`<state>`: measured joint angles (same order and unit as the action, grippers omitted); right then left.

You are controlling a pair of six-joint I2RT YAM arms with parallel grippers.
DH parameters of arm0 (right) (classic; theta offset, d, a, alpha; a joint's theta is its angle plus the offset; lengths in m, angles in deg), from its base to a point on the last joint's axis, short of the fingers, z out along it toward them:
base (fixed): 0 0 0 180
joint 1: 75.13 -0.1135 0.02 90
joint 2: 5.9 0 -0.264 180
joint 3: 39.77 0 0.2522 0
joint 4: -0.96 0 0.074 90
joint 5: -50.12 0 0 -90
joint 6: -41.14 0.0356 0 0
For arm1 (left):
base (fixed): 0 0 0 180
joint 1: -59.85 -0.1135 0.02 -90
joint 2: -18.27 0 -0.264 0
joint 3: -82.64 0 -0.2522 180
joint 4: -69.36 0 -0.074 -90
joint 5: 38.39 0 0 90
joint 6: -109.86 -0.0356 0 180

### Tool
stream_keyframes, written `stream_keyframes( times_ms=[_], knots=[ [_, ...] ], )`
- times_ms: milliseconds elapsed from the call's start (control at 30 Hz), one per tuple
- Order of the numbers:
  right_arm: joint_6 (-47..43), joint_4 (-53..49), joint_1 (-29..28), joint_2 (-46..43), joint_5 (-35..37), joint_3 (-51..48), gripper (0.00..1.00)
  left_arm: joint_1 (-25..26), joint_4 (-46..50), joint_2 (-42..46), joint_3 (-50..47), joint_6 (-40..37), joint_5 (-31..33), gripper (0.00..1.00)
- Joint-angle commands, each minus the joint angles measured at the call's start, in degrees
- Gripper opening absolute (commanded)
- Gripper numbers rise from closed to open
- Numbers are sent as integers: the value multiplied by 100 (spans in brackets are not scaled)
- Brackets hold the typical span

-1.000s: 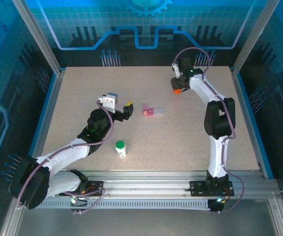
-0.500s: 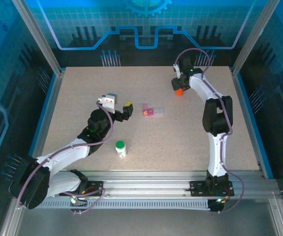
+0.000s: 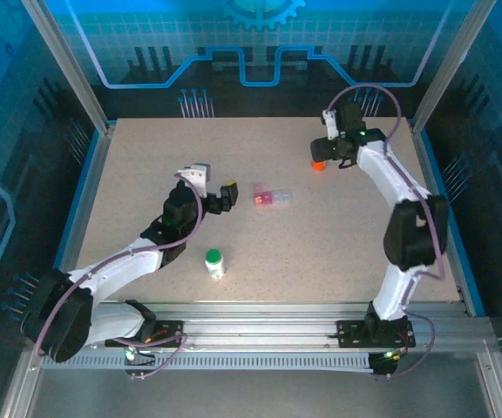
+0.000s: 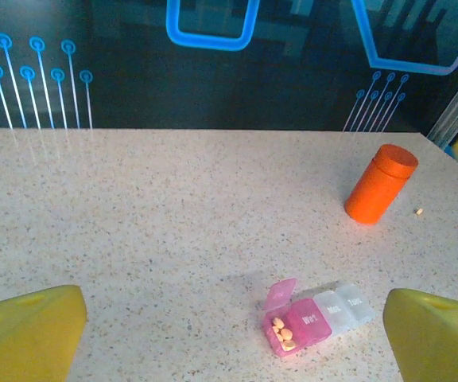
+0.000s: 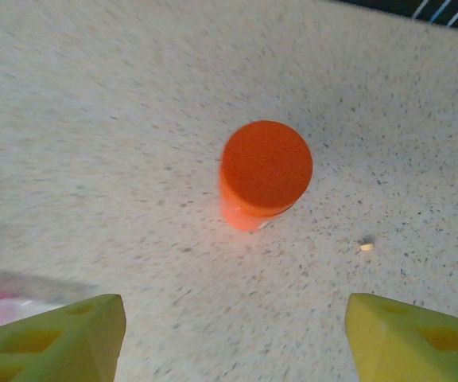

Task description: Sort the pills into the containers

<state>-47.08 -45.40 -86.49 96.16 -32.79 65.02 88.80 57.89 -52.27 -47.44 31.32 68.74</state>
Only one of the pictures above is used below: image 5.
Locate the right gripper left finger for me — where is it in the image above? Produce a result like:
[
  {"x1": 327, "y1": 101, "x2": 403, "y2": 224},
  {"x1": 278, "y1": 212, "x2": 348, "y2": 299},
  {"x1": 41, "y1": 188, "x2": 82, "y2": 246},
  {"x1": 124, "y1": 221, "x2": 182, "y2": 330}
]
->
[{"x1": 0, "y1": 293, "x2": 126, "y2": 382}]

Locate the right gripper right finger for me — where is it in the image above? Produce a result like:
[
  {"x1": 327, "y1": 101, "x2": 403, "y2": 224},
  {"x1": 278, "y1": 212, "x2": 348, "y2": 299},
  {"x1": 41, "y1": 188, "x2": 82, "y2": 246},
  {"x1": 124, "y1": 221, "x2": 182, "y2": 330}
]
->
[{"x1": 344, "y1": 293, "x2": 458, "y2": 382}]

